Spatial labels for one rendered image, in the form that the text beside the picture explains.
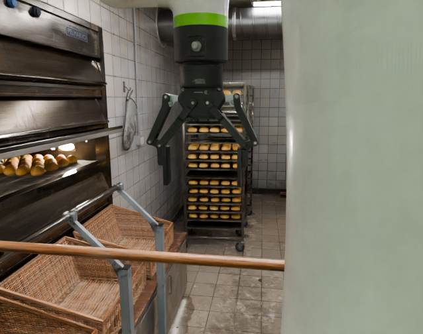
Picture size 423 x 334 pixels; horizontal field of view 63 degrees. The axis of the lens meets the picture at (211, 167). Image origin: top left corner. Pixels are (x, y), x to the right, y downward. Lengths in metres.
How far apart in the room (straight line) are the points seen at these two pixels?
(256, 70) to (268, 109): 0.66
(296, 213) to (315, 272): 0.03
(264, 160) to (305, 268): 5.75
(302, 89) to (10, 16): 1.80
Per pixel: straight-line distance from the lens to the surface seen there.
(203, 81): 0.58
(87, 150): 2.66
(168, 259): 0.97
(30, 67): 1.92
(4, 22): 1.87
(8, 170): 2.33
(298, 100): 0.17
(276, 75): 5.84
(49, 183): 2.03
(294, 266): 0.18
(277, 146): 5.88
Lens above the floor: 1.62
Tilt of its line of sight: 11 degrees down
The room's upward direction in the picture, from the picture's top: straight up
